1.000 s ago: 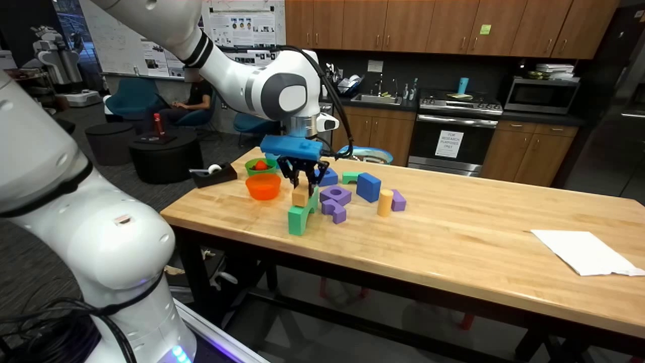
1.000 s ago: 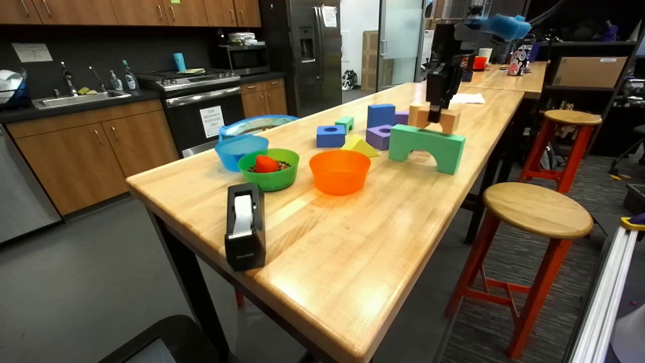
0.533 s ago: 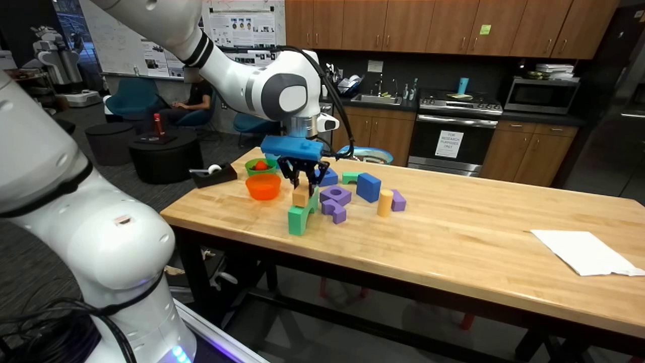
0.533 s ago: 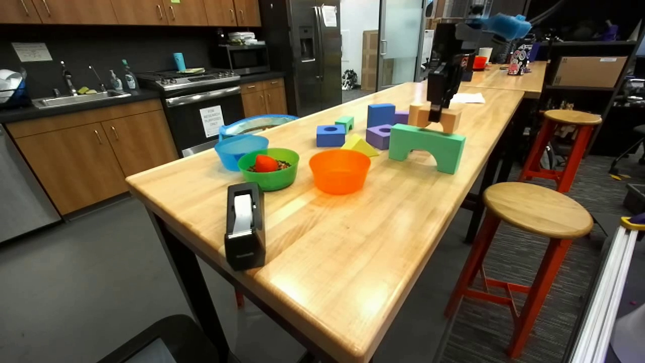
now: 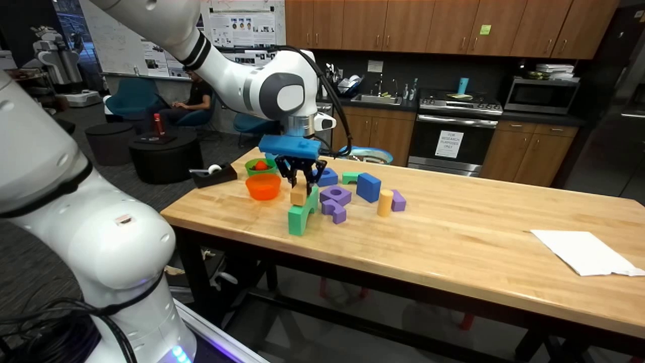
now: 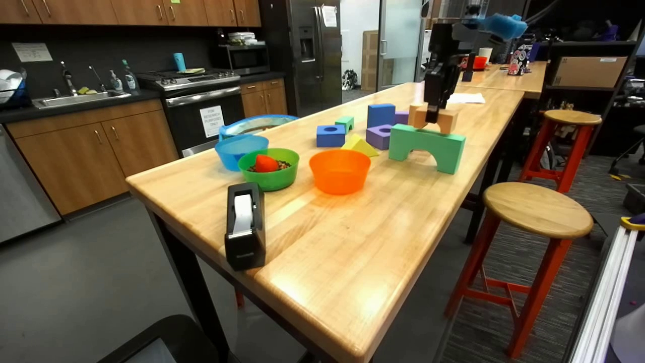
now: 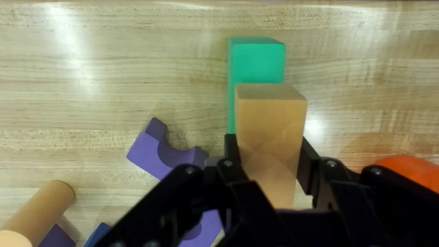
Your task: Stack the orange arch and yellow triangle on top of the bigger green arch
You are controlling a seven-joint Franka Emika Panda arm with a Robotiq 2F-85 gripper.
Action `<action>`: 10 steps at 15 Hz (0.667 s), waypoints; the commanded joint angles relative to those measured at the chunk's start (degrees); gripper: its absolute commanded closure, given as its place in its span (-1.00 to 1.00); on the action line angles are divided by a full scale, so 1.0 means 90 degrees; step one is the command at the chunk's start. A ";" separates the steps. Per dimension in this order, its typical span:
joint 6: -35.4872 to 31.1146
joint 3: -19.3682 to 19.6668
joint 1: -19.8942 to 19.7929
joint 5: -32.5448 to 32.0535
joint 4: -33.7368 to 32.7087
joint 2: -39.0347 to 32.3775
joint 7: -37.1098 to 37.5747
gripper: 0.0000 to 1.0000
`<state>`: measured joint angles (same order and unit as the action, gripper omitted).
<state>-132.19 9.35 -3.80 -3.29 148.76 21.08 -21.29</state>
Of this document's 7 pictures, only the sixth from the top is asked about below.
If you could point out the stainless black oven range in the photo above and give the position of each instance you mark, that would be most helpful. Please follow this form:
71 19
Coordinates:
182 123

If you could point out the dark stainless fridge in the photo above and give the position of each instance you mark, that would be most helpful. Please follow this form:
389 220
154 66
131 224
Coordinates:
302 61

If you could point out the black slim stand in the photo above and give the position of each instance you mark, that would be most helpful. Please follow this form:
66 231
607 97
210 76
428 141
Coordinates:
469 73

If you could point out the cardboard box stack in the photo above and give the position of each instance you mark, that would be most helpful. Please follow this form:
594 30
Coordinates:
372 61

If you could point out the red toy fruit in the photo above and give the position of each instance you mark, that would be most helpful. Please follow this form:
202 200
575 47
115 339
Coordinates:
267 163

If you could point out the colourful small box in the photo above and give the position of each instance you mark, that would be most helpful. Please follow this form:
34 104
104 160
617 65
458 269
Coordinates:
519 61

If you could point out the frosted glass door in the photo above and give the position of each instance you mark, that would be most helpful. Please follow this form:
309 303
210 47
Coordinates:
400 40

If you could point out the wooden sink base cabinet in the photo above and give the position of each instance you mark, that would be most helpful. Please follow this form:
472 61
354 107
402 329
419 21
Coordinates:
81 158

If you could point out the blue block with hole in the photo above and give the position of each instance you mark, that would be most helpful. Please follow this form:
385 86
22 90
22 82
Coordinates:
324 140

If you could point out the kitchen faucet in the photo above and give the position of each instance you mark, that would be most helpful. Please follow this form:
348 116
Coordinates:
69 80

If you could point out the white paper sheet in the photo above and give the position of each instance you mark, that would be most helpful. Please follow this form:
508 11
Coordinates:
470 99

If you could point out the stainless kitchen sink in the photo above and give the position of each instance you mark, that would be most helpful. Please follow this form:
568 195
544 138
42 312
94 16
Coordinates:
73 100

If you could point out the small purple foam block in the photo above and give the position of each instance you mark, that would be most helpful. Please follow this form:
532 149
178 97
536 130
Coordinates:
402 117

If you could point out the wooden stool red legs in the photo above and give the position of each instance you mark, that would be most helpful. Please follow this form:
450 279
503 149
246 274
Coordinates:
570 117
536 208

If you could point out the wooden wall cabinets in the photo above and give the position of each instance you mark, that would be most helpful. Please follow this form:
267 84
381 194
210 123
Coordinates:
101 11

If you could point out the white-edged robot cart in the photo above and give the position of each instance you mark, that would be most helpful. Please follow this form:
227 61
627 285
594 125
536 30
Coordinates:
605 294

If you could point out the big green foam arch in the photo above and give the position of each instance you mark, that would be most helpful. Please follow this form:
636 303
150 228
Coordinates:
404 141

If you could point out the purple block with hole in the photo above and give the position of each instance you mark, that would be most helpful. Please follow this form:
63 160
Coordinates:
379 141

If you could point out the red cup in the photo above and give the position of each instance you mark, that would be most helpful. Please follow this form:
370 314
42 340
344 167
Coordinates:
480 62

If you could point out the blue cup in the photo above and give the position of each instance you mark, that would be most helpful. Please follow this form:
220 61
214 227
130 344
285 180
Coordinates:
180 62

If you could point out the white notice on oven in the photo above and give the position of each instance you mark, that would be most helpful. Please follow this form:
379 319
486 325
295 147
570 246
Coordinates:
212 121

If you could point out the yellow foam triangle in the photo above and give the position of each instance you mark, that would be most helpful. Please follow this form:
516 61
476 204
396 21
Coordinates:
359 147

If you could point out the white cup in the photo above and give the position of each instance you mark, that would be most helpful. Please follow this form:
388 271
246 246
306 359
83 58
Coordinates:
486 50

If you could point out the white rounded appliance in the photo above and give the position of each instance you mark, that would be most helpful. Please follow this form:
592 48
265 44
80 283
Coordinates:
10 82

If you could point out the white wall plate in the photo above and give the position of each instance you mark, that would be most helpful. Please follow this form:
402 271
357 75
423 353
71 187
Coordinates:
31 52

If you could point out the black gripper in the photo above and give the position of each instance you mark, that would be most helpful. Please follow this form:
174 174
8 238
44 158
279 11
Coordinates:
445 52

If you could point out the blue foam cube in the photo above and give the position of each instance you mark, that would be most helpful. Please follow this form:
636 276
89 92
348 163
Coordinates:
381 116

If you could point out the blue plastic bowl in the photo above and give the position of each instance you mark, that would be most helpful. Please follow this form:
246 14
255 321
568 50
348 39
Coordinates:
233 152

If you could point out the small green foam block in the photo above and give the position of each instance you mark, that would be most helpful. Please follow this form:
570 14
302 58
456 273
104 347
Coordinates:
344 123

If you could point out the stacked dishes on microwave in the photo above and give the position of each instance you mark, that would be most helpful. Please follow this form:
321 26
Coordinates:
242 39

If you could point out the stainless microwave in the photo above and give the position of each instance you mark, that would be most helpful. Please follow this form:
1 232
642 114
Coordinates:
245 58

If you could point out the black tape dispenser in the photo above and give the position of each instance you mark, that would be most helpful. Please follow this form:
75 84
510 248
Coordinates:
245 252

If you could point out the black chair back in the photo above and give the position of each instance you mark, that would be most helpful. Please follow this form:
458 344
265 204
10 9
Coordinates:
187 333

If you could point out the clear soap bottle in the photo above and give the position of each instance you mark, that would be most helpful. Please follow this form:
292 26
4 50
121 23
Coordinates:
115 82
130 78

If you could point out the green plastic bowl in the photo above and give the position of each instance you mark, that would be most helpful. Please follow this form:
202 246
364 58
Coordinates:
269 180

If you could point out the brown wooden block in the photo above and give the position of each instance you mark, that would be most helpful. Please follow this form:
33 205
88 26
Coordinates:
445 121

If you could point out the black table frame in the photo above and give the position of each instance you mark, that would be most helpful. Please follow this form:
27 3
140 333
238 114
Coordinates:
195 288

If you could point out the orange plastic bowl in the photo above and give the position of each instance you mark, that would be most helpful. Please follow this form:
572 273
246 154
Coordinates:
339 175

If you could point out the black framed brown board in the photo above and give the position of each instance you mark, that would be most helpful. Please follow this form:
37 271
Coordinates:
587 70

